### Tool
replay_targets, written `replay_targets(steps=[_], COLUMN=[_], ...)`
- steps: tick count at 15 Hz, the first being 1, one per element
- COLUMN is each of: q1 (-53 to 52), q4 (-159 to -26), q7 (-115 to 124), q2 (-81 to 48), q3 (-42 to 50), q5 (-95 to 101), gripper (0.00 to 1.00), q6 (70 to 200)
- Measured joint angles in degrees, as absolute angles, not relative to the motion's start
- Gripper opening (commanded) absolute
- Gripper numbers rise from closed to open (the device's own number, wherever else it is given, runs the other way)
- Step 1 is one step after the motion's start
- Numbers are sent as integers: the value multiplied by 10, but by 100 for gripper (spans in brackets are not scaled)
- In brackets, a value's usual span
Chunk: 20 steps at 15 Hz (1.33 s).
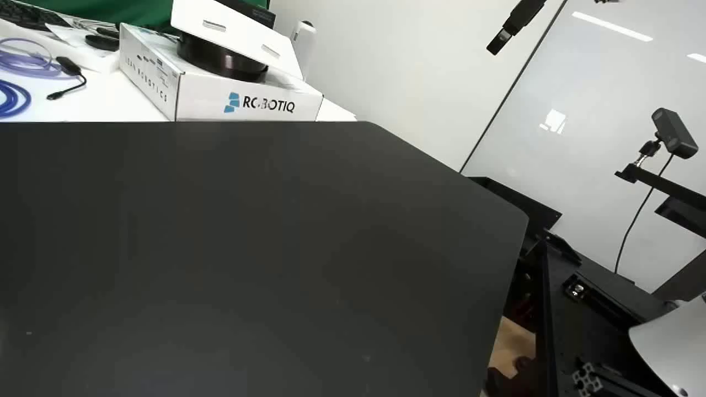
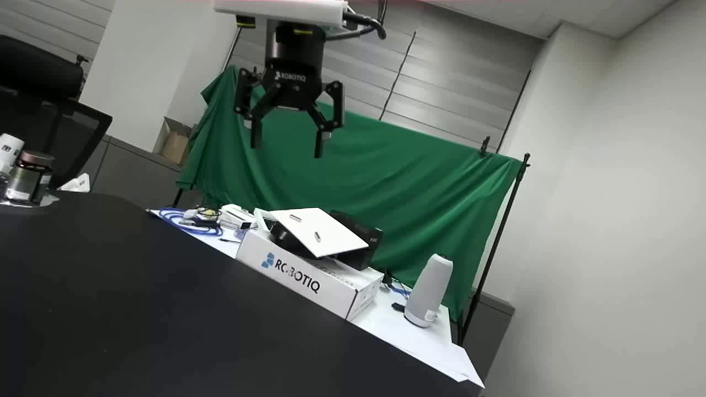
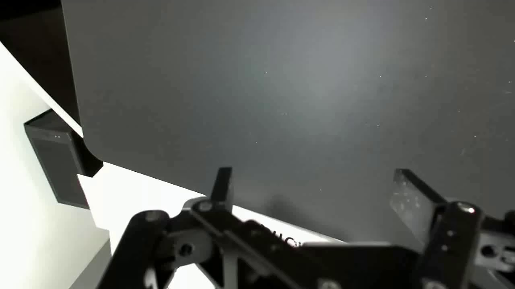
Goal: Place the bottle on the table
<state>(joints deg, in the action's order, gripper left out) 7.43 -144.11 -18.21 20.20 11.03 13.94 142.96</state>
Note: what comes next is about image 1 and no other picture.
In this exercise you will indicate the green backdrop cloth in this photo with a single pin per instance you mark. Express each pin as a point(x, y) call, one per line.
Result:
point(118, 9)

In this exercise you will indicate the black camera on mount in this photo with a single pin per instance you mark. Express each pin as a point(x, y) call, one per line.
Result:
point(675, 134)

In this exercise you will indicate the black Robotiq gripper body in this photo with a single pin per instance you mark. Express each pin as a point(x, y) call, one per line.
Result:
point(526, 15)

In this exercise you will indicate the black round device in box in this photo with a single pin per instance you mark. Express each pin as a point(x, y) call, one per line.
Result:
point(222, 60)

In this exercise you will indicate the white Robotiq cardboard box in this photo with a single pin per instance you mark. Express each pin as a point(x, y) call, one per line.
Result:
point(212, 91)

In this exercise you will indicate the black mouse-like device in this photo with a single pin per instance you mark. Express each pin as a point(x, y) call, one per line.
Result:
point(103, 40)

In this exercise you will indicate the black aluminium frame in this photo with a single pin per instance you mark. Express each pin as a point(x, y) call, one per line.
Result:
point(587, 310)

